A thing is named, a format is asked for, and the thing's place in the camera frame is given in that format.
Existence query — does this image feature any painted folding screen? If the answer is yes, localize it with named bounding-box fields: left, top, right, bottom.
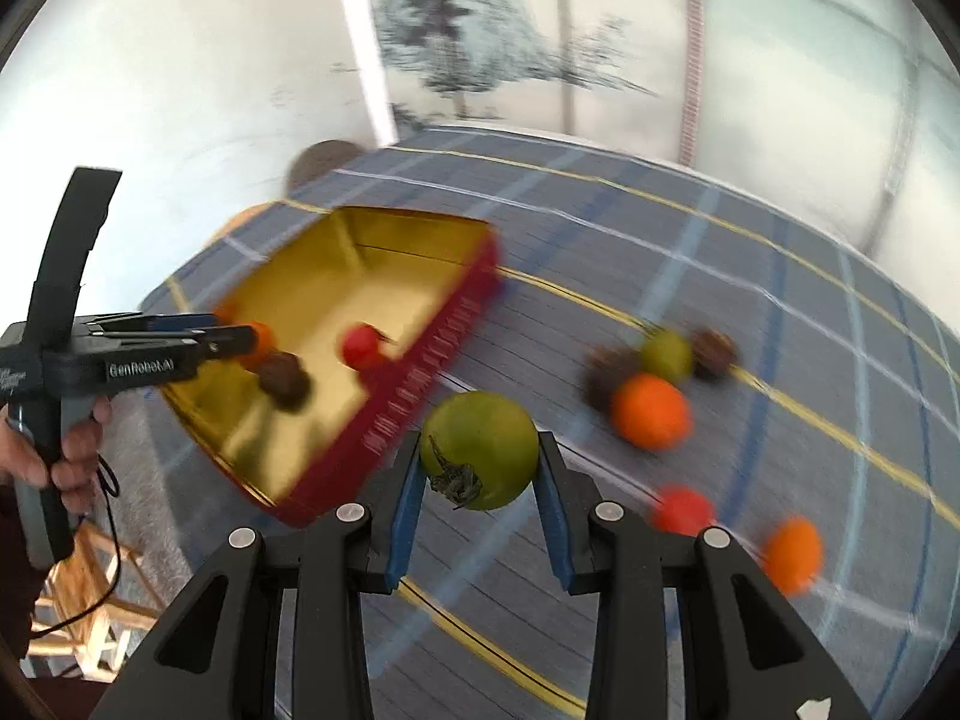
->
left=356, top=0, right=960, bottom=260

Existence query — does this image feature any black cable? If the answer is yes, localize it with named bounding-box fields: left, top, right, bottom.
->
left=26, top=454, right=125, bottom=642

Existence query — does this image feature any brown wrinkled passion fruit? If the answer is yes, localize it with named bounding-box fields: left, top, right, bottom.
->
left=581, top=345, right=638, bottom=413
left=255, top=351, right=312, bottom=413
left=688, top=328, right=740, bottom=382

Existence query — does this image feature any round grey millstone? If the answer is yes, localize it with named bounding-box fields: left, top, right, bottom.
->
left=286, top=139, right=361, bottom=192

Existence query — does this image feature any green round fruit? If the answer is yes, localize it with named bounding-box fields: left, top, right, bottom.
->
left=420, top=390, right=541, bottom=512
left=639, top=330, right=695, bottom=385

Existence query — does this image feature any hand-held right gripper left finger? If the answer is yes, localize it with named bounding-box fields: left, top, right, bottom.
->
left=90, top=431, right=428, bottom=720

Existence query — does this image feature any blue plaid tablecloth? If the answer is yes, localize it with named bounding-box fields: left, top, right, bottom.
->
left=142, top=124, right=960, bottom=720

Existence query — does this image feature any person's left hand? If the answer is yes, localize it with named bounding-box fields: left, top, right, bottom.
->
left=0, top=397, right=115, bottom=518

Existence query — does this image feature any orange plastic stool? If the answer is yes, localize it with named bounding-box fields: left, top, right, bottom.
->
left=206, top=202, right=284, bottom=245

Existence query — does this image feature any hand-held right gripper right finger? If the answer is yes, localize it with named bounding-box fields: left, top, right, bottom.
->
left=534, top=431, right=871, bottom=720

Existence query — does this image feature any wooden chair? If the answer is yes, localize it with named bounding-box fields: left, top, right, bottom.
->
left=22, top=521, right=167, bottom=680

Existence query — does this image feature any person's left forearm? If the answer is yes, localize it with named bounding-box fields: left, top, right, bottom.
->
left=0, top=481, right=47, bottom=665

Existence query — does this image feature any small red plum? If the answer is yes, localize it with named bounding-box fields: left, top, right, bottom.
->
left=651, top=486, right=715, bottom=537
left=341, top=324, right=391, bottom=370

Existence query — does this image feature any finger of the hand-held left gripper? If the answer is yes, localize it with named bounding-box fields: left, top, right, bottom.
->
left=86, top=311, right=226, bottom=340
left=180, top=322, right=260, bottom=382

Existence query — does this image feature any red and gold tin box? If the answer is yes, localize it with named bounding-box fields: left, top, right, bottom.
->
left=161, top=206, right=502, bottom=530

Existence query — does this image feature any orange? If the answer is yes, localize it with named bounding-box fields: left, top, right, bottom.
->
left=238, top=321, right=280, bottom=372
left=610, top=373, right=692, bottom=452
left=761, top=516, right=824, bottom=597

